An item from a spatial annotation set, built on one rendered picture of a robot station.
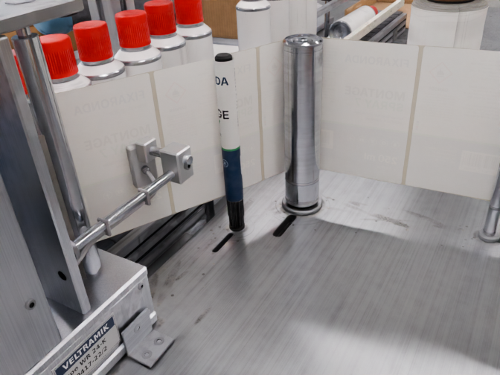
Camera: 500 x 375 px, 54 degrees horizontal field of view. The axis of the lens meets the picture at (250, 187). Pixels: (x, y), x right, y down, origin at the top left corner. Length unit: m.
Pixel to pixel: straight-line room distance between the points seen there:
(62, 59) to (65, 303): 0.22
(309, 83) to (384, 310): 0.22
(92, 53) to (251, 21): 0.30
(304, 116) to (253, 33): 0.29
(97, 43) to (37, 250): 0.23
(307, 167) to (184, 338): 0.21
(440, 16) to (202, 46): 0.28
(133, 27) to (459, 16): 0.36
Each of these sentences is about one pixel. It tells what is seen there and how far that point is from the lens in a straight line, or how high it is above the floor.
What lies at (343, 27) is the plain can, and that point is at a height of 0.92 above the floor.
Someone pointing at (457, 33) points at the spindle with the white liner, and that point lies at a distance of 0.63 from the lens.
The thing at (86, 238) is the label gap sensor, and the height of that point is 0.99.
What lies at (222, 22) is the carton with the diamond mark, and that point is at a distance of 1.35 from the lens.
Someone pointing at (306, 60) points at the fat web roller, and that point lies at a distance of 0.47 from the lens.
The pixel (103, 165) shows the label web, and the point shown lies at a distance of 0.44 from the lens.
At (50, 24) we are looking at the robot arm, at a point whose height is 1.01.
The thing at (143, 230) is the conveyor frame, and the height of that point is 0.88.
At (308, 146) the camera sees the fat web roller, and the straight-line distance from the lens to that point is 0.50.
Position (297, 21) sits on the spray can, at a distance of 0.88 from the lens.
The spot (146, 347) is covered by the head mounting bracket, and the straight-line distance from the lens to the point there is 0.42.
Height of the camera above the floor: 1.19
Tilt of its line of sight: 32 degrees down
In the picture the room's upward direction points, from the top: 3 degrees counter-clockwise
